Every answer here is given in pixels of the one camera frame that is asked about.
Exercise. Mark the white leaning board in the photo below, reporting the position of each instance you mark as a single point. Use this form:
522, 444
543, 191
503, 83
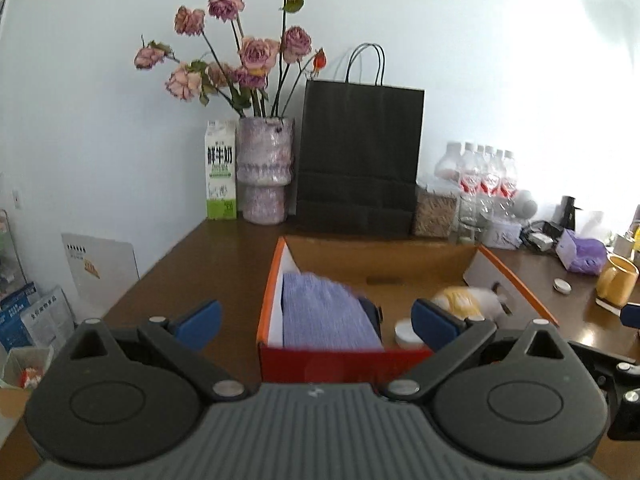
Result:
100, 265

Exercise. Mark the yellow mug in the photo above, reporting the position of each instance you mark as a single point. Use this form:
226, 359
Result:
620, 280

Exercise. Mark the pack of water bottles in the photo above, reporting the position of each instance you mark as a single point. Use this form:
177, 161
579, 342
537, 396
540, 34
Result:
480, 175

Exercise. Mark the red orange cardboard box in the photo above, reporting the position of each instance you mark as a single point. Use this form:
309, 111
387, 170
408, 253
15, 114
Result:
325, 365

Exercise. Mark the white plastic cup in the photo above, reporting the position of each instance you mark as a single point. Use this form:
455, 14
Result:
406, 332

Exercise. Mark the white green milk carton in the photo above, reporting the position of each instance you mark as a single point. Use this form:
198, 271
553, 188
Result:
220, 170

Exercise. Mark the black pump bottle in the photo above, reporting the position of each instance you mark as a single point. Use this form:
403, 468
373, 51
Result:
567, 212

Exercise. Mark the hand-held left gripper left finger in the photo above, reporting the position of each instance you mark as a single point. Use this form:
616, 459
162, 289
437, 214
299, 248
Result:
200, 322

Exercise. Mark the white power adapters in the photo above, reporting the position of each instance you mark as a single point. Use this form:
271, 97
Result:
537, 240

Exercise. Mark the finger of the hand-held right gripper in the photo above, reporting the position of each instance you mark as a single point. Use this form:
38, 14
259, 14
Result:
631, 316
607, 365

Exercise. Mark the white wall socket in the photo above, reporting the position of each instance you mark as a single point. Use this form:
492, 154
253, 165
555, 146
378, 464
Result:
17, 199

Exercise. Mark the white round lid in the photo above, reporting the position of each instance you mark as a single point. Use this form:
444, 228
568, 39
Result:
561, 286

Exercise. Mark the white notepad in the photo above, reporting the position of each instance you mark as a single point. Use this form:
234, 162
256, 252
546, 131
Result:
607, 305

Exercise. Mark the purple tissue pack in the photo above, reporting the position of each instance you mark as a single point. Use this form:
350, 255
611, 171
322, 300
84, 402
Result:
582, 255

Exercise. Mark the purple knit cloth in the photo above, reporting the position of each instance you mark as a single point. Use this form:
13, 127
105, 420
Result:
325, 310

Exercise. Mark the purple textured vase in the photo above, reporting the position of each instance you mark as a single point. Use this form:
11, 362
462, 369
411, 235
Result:
265, 170

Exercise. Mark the small open cardboard box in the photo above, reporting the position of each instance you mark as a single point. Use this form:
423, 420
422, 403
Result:
22, 367

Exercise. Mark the white printed pack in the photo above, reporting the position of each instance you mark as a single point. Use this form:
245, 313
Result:
50, 315

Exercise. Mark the black paper bag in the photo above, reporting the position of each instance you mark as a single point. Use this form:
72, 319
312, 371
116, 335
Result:
360, 160

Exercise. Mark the dried pink rose bouquet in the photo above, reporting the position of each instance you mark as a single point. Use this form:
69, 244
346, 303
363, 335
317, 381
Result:
257, 52

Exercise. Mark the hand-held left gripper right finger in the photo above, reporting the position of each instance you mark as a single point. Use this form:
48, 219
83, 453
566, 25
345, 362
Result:
434, 327

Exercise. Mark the white round device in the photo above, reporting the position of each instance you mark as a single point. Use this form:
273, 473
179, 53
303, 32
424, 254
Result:
525, 205

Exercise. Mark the clear jar of grains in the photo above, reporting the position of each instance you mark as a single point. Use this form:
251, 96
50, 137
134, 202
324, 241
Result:
435, 215

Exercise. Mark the yellow white plush toy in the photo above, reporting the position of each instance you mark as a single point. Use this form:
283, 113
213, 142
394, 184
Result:
465, 300

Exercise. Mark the clear drinking glass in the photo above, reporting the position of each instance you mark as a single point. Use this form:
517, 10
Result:
472, 225

